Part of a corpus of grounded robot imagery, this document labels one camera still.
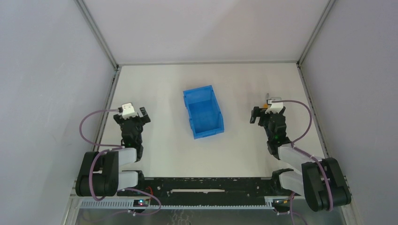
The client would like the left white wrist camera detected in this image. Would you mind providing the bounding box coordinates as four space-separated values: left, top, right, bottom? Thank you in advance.
119 103 138 119

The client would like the purple cable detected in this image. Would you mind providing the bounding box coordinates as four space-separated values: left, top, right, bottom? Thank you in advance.
273 99 335 225
79 108 162 217

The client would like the blue plastic bin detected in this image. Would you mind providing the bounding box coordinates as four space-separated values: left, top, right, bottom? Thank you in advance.
183 85 224 139

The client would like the grey cable duct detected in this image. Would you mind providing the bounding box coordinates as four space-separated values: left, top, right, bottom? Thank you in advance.
80 199 274 210

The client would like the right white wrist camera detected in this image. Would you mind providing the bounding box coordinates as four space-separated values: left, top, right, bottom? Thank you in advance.
265 97 283 114

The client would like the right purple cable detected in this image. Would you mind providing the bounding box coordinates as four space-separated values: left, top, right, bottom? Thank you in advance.
273 99 335 225

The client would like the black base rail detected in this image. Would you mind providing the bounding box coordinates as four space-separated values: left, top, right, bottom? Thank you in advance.
117 177 302 207

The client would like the small electronics board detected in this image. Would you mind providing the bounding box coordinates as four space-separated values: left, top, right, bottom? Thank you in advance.
133 199 150 207

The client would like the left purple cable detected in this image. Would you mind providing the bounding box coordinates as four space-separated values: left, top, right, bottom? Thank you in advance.
79 108 162 217

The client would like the orange black screwdriver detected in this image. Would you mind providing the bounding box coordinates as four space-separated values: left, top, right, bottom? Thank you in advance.
263 93 269 108

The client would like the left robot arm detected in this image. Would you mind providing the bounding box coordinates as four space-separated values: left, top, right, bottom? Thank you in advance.
75 103 151 201

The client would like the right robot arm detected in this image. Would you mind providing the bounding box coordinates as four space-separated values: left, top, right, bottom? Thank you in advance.
250 103 352 212

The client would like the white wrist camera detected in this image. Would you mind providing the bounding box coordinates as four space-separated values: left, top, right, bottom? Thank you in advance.
119 103 138 119
265 97 283 114

